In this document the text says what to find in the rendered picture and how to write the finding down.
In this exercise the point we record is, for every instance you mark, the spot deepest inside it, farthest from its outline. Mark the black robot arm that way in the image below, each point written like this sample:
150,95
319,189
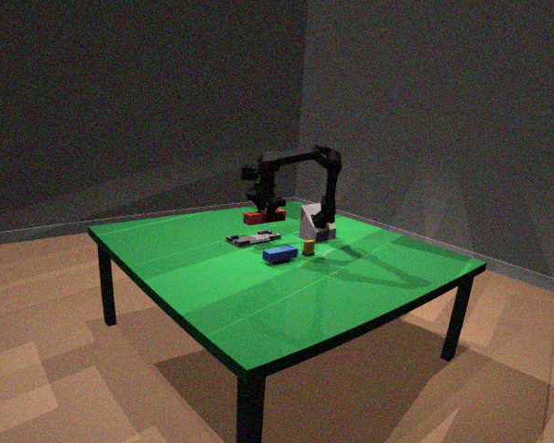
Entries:
270,161

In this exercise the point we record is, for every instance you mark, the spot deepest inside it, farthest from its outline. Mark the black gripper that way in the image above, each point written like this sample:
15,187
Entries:
273,202

